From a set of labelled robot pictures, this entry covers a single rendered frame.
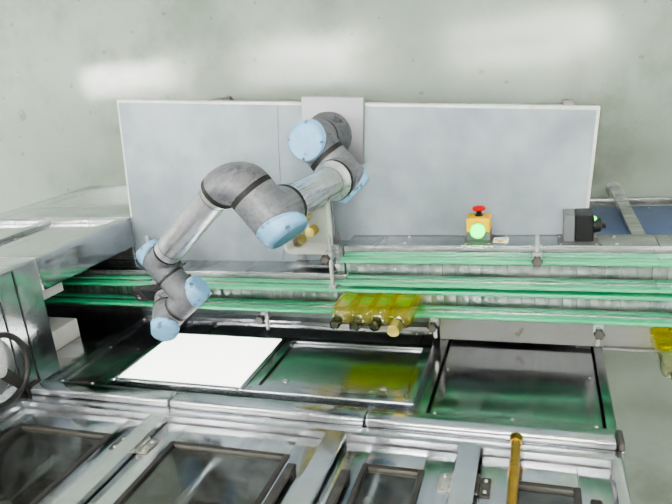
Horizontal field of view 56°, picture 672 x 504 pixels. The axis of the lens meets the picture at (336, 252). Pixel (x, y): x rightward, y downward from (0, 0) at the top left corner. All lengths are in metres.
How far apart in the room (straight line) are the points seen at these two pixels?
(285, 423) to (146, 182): 1.12
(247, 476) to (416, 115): 1.13
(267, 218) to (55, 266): 0.92
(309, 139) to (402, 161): 0.34
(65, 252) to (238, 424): 0.86
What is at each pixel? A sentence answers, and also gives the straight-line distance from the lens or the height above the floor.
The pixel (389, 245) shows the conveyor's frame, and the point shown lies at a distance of 1.93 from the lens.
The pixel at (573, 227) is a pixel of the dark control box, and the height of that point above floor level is 0.83.
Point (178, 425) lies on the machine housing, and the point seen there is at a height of 1.44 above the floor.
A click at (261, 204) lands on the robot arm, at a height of 1.41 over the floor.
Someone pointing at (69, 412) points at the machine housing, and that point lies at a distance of 1.98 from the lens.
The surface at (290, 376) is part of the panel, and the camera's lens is 1.81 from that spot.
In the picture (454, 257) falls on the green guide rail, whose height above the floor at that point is 0.92.
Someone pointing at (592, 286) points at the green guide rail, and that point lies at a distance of 1.85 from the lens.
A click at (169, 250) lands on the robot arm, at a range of 1.67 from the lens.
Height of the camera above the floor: 2.67
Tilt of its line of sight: 65 degrees down
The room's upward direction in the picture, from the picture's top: 135 degrees counter-clockwise
